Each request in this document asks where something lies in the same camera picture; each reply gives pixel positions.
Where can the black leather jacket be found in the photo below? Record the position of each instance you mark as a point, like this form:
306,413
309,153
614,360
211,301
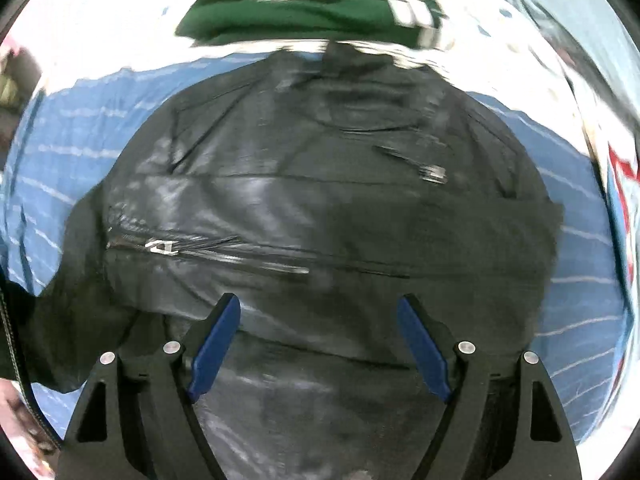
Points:
319,192

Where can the red floral bed sheet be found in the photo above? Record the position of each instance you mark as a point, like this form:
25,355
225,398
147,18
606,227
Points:
622,195

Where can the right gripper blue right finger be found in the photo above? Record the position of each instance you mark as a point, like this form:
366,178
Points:
431,346

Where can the blue striped plaid bed sheet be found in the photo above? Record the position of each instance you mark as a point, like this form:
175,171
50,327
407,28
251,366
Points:
104,66

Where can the dark green folded garment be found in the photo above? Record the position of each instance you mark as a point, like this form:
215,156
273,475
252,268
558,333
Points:
413,24

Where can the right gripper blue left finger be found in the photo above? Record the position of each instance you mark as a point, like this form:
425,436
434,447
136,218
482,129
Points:
206,344

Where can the teal blanket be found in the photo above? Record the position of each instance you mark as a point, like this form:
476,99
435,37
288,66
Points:
600,46

